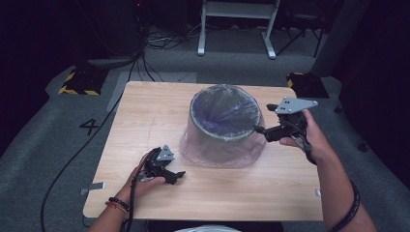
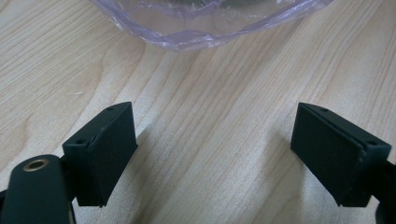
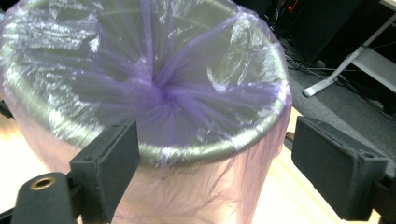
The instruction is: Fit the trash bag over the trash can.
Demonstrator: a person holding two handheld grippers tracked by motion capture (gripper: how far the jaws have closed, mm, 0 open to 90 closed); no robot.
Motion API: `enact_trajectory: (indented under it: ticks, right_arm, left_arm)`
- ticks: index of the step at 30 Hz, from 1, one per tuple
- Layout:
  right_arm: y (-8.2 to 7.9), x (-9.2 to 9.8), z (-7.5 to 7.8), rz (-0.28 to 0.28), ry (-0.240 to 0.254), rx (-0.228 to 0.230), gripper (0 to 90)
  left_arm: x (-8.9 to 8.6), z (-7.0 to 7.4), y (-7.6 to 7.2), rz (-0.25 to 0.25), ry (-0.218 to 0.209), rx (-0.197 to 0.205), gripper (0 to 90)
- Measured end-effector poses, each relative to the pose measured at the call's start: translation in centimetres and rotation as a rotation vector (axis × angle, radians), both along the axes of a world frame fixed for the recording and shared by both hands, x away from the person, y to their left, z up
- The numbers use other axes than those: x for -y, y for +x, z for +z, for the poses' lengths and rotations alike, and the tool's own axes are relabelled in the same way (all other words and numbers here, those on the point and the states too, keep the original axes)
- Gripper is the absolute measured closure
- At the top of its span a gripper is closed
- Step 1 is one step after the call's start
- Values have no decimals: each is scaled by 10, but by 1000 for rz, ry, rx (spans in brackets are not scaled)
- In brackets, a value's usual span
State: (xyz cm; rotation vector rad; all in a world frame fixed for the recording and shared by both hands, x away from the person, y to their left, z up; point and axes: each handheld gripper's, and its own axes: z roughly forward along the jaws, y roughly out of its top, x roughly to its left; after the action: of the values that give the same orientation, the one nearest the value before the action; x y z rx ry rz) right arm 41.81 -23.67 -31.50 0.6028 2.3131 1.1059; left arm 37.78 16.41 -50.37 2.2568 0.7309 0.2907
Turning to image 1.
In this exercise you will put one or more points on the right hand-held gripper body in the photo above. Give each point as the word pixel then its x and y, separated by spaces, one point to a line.
pixel 293 122

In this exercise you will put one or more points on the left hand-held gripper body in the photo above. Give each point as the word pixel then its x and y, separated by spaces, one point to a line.
pixel 159 164

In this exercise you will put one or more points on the purple plastic trash bag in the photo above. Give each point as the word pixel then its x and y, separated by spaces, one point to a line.
pixel 190 151

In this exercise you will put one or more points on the light green trash bin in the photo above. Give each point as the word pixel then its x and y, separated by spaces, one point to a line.
pixel 222 138

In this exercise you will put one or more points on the person's right hand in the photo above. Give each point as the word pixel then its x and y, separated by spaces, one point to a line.
pixel 314 138

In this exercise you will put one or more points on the person's left hand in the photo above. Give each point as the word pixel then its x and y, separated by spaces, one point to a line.
pixel 138 188

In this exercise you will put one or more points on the black yellow striped base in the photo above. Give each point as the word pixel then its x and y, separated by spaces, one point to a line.
pixel 83 82
pixel 307 86

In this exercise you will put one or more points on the person's white clothing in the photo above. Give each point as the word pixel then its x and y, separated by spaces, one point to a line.
pixel 206 229

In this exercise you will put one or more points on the black tripod stand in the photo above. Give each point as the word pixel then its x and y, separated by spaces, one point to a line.
pixel 293 41

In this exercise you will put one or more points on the gray pillar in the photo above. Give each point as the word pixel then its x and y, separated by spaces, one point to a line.
pixel 341 32

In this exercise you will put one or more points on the black wristband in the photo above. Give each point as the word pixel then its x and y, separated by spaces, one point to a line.
pixel 354 206

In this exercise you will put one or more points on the dark equipment stand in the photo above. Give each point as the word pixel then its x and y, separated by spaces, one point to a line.
pixel 112 61

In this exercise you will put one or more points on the gray metal table bracket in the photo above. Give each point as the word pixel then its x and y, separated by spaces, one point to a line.
pixel 96 186
pixel 318 192

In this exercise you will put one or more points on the white metal desk frame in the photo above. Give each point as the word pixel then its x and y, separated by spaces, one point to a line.
pixel 238 9

